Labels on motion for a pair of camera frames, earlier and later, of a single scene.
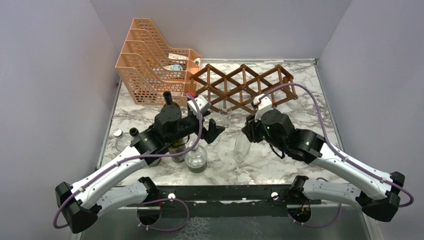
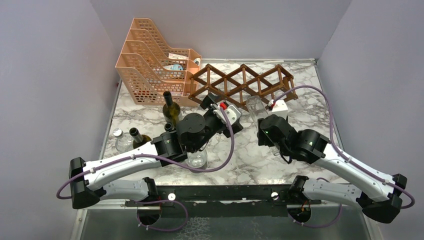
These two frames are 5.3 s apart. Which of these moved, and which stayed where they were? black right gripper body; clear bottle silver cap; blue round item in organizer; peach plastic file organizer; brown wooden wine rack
Moved: black right gripper body
Stayed: clear bottle silver cap; peach plastic file organizer; brown wooden wine rack; blue round item in organizer
